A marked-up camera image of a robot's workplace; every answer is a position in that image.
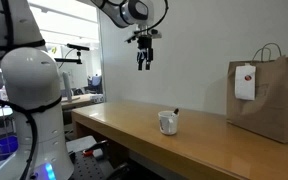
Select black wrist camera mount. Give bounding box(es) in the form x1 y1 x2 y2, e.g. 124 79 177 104
125 29 163 44

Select brown paper bag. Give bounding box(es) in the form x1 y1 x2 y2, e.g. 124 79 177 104
226 42 288 144

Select black clamp with red handle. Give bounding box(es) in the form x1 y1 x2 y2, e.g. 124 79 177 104
82 139 109 158

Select black camera on stand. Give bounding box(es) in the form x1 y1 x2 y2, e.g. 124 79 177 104
54 42 91 66

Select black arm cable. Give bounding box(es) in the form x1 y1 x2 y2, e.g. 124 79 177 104
0 0 169 180

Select blue office chair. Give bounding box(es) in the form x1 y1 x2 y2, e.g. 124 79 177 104
86 75 104 95

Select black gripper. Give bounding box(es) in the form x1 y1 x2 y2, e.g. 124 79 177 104
136 34 155 72

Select white printed mug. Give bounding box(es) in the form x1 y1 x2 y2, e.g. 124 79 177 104
157 110 180 136

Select black perforated breadboard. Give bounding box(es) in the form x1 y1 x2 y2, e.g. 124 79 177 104
67 151 116 180

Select blue plastic bin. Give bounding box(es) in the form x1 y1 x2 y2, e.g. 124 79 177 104
0 134 19 161

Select white upright post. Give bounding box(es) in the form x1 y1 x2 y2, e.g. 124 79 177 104
61 71 74 103

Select white receipt with red sticker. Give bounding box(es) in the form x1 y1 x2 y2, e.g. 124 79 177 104
234 63 257 101

